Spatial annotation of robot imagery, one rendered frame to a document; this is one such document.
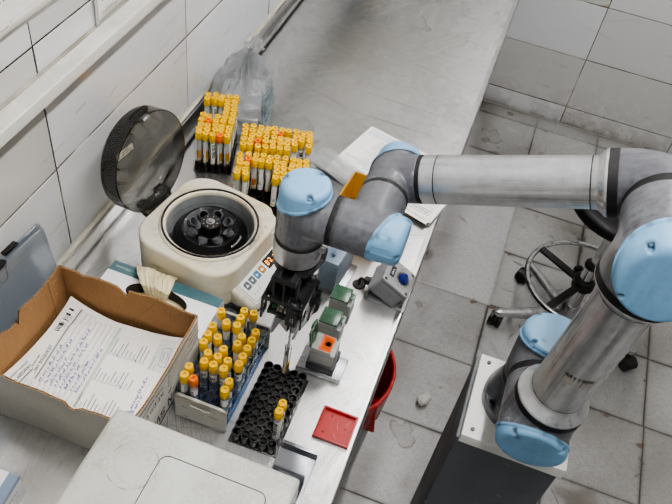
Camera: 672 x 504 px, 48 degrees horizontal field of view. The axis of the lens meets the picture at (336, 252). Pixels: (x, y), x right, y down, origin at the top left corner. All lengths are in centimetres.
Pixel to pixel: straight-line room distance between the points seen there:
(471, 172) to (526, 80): 269
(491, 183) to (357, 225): 20
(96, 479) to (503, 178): 68
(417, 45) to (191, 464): 168
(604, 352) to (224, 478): 53
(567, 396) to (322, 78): 131
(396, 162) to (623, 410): 182
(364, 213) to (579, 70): 275
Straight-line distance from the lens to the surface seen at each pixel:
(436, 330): 272
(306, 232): 106
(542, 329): 133
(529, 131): 374
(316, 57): 228
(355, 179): 175
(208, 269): 147
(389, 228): 103
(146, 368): 140
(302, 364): 147
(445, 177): 110
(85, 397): 138
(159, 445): 105
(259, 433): 137
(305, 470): 133
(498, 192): 109
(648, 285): 95
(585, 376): 112
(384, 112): 210
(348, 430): 142
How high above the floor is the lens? 210
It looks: 47 degrees down
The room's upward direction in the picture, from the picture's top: 10 degrees clockwise
